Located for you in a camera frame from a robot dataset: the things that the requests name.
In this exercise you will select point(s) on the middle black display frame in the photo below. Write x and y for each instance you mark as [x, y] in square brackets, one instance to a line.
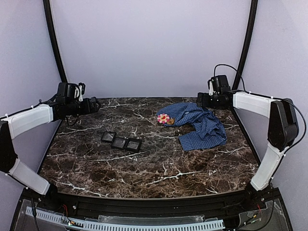
[119, 143]

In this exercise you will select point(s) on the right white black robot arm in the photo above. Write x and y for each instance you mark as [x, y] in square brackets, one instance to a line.
[282, 129]

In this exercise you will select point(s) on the left black frame post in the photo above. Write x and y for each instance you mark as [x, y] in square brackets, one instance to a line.
[53, 40]

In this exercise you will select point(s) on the black frame post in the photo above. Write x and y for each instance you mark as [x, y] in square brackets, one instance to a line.
[53, 40]
[246, 44]

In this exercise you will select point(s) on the black display frame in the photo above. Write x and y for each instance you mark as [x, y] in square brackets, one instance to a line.
[119, 143]
[108, 136]
[133, 145]

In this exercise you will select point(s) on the blue checkered shirt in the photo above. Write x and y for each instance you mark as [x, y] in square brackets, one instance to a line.
[208, 132]

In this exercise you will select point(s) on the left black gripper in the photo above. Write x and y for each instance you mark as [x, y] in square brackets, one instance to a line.
[94, 105]

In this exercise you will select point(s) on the white slotted cable duct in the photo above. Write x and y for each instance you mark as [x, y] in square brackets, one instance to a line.
[112, 223]

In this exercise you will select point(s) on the right black frame post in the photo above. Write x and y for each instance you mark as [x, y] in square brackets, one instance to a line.
[246, 44]

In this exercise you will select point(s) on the black aluminium front rail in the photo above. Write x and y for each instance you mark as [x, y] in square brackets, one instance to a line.
[224, 205]

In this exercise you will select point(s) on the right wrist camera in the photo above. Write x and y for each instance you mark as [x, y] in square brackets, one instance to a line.
[211, 87]

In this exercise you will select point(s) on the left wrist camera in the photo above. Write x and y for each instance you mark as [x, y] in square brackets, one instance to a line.
[81, 91]

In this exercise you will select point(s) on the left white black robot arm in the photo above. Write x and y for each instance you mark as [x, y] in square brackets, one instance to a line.
[68, 101]

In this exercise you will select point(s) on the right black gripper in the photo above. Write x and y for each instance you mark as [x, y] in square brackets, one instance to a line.
[200, 99]

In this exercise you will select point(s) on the right black display frame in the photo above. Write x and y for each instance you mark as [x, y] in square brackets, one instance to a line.
[133, 145]

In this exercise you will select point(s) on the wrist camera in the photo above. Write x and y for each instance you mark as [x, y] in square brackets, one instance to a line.
[211, 87]
[81, 91]

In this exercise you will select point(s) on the pink flower brooch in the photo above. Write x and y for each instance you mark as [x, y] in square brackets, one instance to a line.
[163, 118]

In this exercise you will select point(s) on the gold round brooch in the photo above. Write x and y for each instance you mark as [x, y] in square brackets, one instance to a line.
[171, 121]

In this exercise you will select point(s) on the left black display frame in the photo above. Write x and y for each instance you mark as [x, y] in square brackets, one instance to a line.
[108, 136]

